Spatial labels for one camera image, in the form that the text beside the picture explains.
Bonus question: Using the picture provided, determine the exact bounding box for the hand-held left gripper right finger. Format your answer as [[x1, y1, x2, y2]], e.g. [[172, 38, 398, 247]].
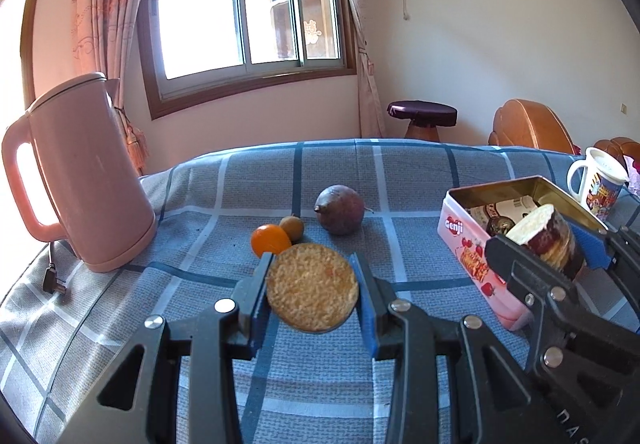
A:
[[348, 251, 571, 444]]

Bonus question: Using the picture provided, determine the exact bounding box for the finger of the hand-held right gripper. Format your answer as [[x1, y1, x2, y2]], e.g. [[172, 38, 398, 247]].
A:
[[572, 225, 640, 276], [484, 233, 596, 330]]

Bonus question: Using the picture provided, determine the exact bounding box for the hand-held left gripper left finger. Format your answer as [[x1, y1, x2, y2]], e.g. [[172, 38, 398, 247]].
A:
[[55, 251, 277, 444]]

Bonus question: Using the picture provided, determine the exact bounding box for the striped eggplant slice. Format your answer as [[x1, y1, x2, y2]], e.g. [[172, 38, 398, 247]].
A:
[[505, 203, 587, 282]]

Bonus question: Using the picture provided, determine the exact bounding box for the orange tangerine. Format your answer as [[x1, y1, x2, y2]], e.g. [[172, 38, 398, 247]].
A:
[[251, 224, 292, 259]]

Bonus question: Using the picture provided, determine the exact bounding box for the round browned eggplant slice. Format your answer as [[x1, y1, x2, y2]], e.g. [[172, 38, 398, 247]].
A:
[[266, 244, 360, 333]]

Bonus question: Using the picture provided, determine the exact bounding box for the pink metal tin box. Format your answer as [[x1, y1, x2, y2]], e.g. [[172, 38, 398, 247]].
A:
[[436, 175, 610, 331]]

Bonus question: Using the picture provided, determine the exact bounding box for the small brown round fruit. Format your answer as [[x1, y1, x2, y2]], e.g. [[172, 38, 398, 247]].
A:
[[279, 215, 304, 243]]

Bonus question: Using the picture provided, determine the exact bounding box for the dark purple passion fruit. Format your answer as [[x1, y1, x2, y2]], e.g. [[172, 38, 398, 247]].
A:
[[314, 185, 365, 236]]

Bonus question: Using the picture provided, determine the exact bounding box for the white printed mug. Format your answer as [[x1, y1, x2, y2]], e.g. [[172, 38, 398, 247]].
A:
[[566, 147, 630, 221]]

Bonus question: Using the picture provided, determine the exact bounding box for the printed paper sheet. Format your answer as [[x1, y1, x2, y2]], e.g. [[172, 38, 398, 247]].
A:
[[467, 197, 542, 231]]

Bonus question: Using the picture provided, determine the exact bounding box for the brown leather armchair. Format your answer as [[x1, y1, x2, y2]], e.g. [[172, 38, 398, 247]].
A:
[[488, 99, 581, 155], [592, 137, 640, 175]]

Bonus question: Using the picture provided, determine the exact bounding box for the blue plaid tablecloth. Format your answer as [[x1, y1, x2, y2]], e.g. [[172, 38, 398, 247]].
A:
[[0, 138, 640, 444]]

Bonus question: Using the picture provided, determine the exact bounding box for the dark round wooden stool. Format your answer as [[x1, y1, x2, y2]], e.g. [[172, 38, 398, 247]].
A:
[[386, 100, 458, 141]]

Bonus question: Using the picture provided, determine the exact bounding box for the pink electric kettle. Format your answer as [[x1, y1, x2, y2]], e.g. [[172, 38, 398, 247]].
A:
[[1, 72, 157, 273]]

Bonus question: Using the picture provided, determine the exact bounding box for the black kettle power plug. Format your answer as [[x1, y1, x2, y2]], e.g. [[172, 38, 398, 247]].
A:
[[42, 241, 69, 306]]

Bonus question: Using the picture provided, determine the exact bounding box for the pink patterned curtain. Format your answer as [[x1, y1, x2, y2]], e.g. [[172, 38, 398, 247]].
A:
[[70, 0, 166, 176], [330, 0, 388, 139]]

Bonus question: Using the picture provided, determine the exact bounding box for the brown framed window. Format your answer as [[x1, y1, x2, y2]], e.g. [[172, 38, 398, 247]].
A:
[[139, 0, 357, 121]]

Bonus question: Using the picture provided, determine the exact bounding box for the brown wooden door frame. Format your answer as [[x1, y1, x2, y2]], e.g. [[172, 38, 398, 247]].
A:
[[21, 0, 52, 106]]

